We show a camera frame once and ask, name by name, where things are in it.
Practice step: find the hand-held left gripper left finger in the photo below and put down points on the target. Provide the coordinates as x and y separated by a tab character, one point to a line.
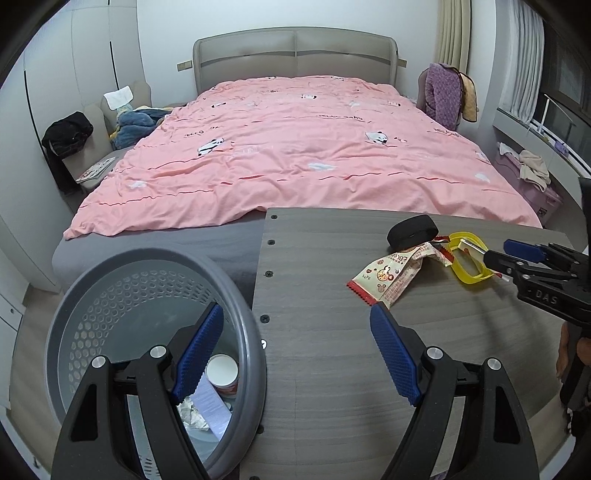
198	360

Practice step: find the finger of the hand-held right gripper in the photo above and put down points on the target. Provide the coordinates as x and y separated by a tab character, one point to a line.
521	248
501	263

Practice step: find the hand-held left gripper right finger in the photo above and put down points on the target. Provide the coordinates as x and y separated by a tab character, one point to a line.
395	355

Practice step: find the red white paper cup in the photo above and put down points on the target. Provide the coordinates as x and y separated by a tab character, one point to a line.
221	369

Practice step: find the purple cardboard box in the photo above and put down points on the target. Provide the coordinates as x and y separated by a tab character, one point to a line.
212	410

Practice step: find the white tissue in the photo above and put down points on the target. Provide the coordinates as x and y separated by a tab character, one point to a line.
191	415

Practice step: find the beige red snack wrapper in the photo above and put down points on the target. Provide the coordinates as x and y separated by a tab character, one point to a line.
392	277

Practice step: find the grey perforated plastic basket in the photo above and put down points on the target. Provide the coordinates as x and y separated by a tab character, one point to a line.
138	295

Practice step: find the person's right hand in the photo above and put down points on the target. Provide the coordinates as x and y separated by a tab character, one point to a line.
563	353

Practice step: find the pink storage box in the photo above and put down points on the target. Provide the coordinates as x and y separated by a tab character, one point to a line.
540	201

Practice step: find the beige crumpled cloth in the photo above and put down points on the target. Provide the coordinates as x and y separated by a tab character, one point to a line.
534	168

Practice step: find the grey window sill counter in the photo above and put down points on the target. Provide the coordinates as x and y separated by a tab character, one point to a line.
570	177

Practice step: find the black elastic band roll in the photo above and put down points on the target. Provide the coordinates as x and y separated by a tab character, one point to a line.
411	233

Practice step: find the small white cloth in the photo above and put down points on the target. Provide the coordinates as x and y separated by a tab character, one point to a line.
506	149

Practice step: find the small purple item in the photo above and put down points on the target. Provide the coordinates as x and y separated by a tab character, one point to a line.
563	146

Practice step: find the grey bed sheet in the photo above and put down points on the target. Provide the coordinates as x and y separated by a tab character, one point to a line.
207	240

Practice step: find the white metal rack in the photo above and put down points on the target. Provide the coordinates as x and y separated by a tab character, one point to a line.
546	108

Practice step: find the beige chair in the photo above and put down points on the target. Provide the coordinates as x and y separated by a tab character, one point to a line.
422	90

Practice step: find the white sheer curtain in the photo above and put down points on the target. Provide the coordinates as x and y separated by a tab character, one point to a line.
524	55

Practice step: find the magazine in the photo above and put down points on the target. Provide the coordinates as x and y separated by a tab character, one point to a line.
97	168

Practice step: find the pink printed blanket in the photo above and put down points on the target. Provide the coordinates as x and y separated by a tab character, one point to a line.
277	152

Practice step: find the beige curtain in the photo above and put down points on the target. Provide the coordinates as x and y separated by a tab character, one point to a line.
455	34

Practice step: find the blue fluffy blanket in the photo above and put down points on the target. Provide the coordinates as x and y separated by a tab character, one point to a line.
136	124

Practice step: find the black clothes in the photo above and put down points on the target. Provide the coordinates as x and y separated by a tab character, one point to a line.
67	131

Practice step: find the beige armchair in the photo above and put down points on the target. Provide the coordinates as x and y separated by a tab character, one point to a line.
141	90

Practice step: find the grey padded bed headboard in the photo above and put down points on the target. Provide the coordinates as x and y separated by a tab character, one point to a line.
244	55

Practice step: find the white wardrobe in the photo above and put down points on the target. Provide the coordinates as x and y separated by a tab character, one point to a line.
69	69

